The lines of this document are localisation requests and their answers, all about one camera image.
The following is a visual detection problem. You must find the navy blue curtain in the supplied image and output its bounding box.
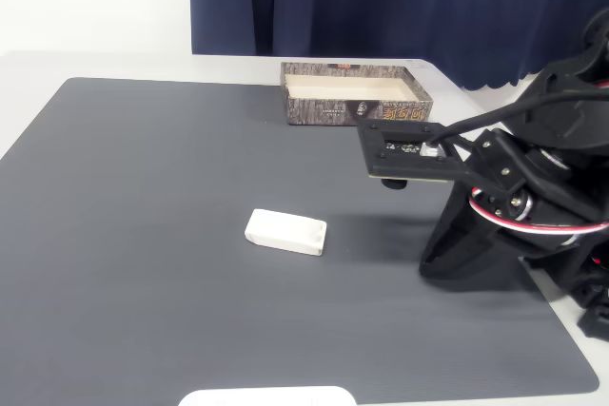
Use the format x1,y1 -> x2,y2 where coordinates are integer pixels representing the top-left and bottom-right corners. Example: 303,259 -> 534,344
187,0 -> 609,92

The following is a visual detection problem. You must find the bark print cardboard box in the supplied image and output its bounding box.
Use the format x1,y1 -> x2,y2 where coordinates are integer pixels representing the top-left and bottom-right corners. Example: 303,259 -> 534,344
280,61 -> 435,127

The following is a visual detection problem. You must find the white rectangular block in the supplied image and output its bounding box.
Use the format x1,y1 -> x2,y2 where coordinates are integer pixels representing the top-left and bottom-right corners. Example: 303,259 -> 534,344
244,208 -> 328,258

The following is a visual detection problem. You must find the grey textured desk mat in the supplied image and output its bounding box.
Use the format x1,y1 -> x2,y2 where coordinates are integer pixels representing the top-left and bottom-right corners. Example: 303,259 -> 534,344
0,76 -> 600,406

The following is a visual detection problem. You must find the red white servo wire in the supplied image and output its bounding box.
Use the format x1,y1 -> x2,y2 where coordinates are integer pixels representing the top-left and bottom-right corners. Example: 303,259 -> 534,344
468,189 -> 609,246

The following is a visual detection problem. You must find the white rounded device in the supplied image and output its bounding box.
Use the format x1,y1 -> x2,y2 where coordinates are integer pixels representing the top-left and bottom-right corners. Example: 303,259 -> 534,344
178,385 -> 358,406

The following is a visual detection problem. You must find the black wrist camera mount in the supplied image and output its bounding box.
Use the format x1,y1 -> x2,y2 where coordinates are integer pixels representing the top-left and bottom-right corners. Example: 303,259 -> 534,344
356,118 -> 477,192

